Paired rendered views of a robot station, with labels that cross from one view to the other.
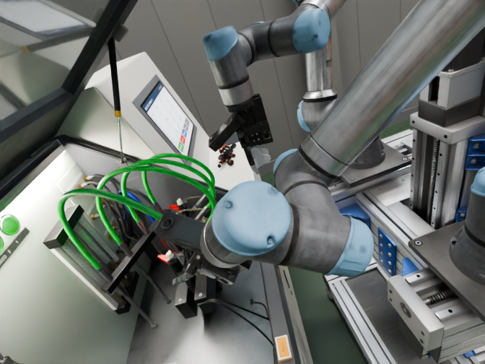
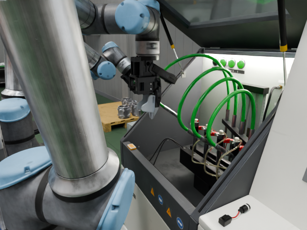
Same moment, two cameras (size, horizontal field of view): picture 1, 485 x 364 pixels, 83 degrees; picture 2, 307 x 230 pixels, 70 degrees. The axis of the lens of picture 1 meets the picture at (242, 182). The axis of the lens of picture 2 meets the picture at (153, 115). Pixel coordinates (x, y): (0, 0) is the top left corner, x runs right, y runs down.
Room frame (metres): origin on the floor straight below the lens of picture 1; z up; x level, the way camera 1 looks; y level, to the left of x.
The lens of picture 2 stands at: (1.24, -0.45, 1.47)
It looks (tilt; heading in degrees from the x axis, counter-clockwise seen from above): 18 degrees down; 145
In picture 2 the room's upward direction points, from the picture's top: straight up
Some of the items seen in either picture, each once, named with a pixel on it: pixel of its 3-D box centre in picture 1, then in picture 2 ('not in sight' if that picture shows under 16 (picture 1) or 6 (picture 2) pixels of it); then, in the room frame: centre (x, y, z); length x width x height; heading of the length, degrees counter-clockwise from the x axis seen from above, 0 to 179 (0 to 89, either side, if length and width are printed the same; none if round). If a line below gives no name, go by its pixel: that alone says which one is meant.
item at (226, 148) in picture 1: (226, 153); not in sight; (1.28, 0.02, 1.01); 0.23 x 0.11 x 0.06; 173
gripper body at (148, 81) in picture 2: (249, 122); (145, 75); (0.65, -0.07, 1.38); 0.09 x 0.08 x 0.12; 83
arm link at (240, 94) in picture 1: (237, 92); (147, 49); (0.65, -0.06, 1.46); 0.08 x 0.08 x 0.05
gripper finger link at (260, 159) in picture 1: (260, 160); (145, 105); (0.63, -0.06, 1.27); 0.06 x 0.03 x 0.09; 83
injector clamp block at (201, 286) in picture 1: (202, 269); (209, 175); (0.69, 0.25, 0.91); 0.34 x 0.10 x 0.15; 173
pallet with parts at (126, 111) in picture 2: not in sight; (113, 109); (-2.78, 1.36, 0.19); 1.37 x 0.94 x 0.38; 0
